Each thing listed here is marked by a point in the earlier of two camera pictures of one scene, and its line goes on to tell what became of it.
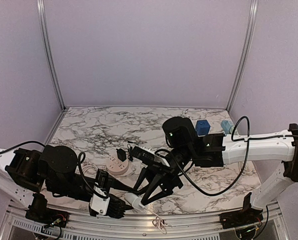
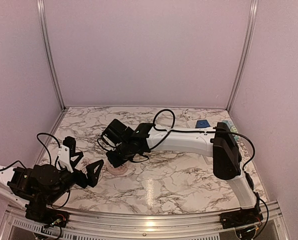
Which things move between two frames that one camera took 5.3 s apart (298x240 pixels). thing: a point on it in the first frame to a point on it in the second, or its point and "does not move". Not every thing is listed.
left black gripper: x=110 y=183 to x=91 y=180
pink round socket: x=115 y=166 does not move
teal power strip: x=228 y=127 does not move
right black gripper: x=168 y=178 to x=115 y=162
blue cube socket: x=202 y=127 does not move
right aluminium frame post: x=252 y=21 does not move
